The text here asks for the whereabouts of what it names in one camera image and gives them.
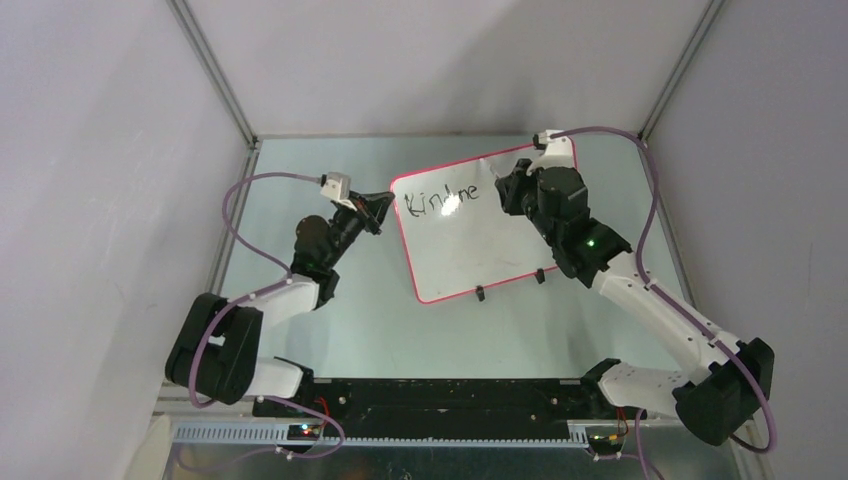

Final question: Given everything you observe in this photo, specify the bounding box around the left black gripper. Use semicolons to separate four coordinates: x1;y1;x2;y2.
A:
322;191;393;269

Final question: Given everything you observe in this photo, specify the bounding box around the pink framed whiteboard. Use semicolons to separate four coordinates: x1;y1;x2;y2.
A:
390;144;556;304

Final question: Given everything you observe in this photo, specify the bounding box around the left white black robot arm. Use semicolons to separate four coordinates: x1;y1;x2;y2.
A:
165;191;395;417

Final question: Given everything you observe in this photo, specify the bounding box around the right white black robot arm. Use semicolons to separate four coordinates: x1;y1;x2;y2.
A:
495;159;775;446

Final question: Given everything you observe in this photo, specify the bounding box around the left circuit board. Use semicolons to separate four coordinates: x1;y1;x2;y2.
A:
286;423;323;442

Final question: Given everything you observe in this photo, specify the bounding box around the circuit board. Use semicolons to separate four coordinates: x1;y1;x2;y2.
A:
286;423;323;442
588;434;626;456

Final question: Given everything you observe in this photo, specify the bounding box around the right circuit board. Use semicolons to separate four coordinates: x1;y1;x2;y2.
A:
588;434;626;456

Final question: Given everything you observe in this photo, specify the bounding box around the white object at corner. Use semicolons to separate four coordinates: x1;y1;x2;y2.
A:
124;415;173;480

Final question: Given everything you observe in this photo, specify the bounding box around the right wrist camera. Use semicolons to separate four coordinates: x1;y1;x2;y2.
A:
528;130;578;173

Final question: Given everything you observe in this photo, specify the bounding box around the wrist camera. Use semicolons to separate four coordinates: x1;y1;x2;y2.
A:
528;130;578;173
320;172;351;203

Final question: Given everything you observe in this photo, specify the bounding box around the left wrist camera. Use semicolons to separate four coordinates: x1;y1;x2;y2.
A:
320;172;351;203

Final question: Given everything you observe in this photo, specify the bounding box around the wire whiteboard stand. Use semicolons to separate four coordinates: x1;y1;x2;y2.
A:
474;267;547;303

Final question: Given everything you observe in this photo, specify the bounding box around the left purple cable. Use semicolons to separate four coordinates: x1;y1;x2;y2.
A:
187;172;347;480

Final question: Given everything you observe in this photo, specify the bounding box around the purple cable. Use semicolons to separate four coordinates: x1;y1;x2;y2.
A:
549;125;780;480
187;172;347;480

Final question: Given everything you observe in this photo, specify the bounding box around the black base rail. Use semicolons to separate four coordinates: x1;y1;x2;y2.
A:
293;378;617;441

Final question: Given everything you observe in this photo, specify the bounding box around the aluminium frame profile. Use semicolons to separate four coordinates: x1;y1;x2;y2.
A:
150;377;260;425

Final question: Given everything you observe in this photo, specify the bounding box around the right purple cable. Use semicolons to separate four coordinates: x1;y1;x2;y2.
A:
549;125;780;480

